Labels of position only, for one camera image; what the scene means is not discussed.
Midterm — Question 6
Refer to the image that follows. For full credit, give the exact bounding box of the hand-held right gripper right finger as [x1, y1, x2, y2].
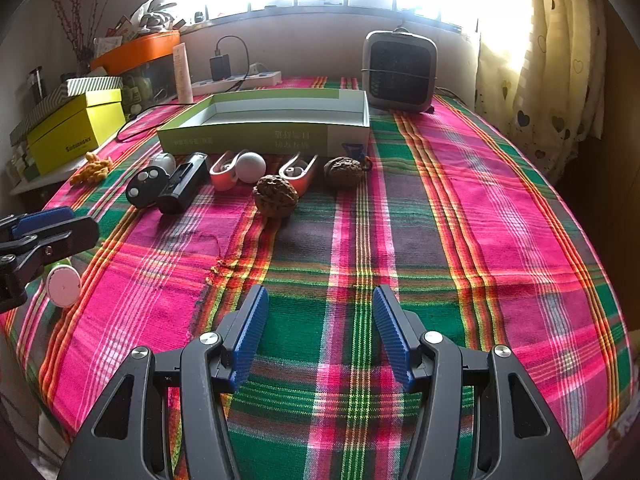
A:
[372, 285, 583, 480]

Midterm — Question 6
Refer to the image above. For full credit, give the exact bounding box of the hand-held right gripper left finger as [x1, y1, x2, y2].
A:
[57, 285, 271, 480]

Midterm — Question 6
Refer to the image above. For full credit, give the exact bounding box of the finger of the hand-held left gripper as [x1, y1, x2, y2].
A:
[0, 216, 100, 313]
[0, 206, 75, 241]

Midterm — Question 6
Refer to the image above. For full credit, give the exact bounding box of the green and white spool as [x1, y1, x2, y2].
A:
[45, 257, 82, 308]

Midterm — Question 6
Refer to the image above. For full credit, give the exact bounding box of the black round remote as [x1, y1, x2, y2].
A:
[125, 167, 168, 208]

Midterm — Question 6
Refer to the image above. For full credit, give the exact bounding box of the small white jar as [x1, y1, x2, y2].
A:
[149, 152, 177, 178]

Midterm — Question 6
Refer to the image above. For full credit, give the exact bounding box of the black rectangular device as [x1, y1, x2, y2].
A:
[156, 152, 210, 216]

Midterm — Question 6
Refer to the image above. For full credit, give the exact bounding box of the ridged walnut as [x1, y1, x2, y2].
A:
[253, 175, 300, 220]

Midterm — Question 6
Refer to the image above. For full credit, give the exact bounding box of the pink clip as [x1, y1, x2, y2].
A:
[278, 154, 321, 201]
[209, 151, 246, 192]

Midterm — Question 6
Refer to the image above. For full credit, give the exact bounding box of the white egg-shaped ball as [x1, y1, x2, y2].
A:
[235, 151, 267, 182]

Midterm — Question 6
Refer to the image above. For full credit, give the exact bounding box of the pitted walnut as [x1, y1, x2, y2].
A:
[323, 156, 364, 191]

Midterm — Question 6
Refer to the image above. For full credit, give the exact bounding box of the blue lanyard keychain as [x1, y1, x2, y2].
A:
[342, 142, 373, 171]

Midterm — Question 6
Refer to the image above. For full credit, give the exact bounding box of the shallow green cardboard box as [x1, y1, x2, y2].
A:
[156, 88, 372, 157]

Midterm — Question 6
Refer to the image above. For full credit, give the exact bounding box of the white side table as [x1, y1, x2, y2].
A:
[10, 160, 71, 196]

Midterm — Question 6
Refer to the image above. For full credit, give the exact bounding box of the twisted fried dough snack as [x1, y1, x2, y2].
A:
[69, 151, 112, 186]

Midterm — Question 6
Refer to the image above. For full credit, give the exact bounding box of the plaid cloth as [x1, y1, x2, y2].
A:
[0, 76, 632, 480]

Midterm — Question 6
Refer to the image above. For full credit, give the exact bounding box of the yellow cardboard box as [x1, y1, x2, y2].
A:
[26, 88, 127, 177]

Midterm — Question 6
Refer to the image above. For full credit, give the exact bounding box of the striped white box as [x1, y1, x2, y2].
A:
[10, 76, 123, 136]

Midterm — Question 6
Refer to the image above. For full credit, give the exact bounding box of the orange lidded storage bin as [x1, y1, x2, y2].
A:
[90, 30, 181, 111]

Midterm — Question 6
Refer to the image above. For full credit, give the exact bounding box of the cream cosmetic tube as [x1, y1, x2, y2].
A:
[172, 42, 194, 104]

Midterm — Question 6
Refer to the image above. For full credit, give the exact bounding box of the potted succulent plant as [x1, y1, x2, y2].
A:
[132, 0, 176, 31]

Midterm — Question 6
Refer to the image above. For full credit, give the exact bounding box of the white power strip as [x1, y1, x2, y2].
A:
[191, 70, 282, 96]

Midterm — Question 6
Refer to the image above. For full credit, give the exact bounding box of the small grey space heater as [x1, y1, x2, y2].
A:
[361, 29, 439, 115]

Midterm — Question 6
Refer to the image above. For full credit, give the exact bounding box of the heart print curtain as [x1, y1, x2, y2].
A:
[475, 0, 616, 181]

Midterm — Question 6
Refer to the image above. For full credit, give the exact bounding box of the black charger cable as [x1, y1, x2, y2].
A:
[116, 35, 251, 143]

